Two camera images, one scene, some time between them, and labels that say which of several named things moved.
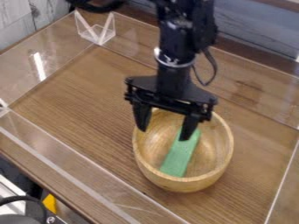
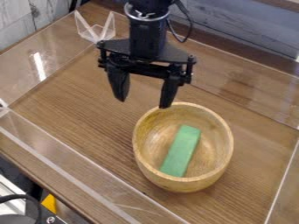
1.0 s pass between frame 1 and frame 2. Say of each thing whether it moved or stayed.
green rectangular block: stayed
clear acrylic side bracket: stayed
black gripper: moved
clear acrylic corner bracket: stayed
